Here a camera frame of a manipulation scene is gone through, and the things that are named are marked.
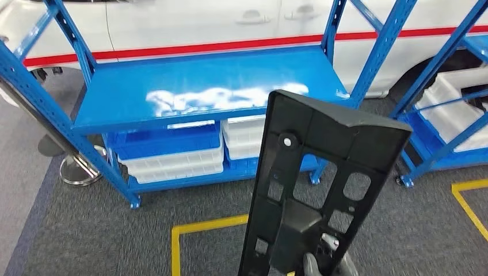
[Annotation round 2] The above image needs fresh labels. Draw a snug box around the black curved part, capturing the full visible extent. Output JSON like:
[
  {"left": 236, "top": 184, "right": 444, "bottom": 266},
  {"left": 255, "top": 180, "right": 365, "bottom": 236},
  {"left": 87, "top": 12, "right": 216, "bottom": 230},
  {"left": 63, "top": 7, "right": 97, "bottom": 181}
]
[{"left": 460, "top": 85, "right": 488, "bottom": 113}]

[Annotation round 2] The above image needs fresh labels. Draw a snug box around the white car with red stripe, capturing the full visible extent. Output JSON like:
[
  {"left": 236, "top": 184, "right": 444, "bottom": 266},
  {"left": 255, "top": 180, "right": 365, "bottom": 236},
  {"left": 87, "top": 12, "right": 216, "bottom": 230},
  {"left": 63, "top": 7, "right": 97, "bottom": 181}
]
[{"left": 0, "top": 0, "right": 488, "bottom": 101}]

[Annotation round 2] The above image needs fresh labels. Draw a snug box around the chrome stanchion post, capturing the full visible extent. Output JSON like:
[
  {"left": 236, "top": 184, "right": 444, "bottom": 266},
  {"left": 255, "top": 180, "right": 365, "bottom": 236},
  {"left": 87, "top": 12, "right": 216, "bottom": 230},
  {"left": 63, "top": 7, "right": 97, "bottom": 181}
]
[{"left": 0, "top": 78, "right": 108, "bottom": 187}]

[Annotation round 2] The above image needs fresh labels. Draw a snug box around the yellow floor tape square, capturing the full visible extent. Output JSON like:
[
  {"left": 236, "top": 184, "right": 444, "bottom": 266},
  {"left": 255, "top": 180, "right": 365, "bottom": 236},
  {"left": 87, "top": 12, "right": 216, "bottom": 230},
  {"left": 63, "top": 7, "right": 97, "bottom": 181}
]
[{"left": 170, "top": 214, "right": 250, "bottom": 276}]

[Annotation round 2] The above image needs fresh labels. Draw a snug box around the black plastic plate bracket part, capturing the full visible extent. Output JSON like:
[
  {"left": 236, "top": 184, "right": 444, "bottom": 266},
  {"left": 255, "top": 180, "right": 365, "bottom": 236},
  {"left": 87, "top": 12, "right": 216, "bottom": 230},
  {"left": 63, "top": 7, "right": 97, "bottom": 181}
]
[{"left": 238, "top": 89, "right": 413, "bottom": 276}]

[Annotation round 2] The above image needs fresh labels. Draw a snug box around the blue wheeled shelf rack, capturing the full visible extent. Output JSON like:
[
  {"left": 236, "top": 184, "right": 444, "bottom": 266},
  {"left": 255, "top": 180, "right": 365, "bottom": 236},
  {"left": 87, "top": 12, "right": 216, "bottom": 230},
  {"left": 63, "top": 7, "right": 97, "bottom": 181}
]
[{"left": 388, "top": 0, "right": 488, "bottom": 188}]

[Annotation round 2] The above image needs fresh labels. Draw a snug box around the blue metal shelf rack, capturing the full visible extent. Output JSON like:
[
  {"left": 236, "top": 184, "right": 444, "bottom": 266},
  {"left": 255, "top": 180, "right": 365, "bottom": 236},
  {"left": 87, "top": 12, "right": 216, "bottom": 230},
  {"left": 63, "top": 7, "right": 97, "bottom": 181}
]
[{"left": 0, "top": 0, "right": 420, "bottom": 209}]

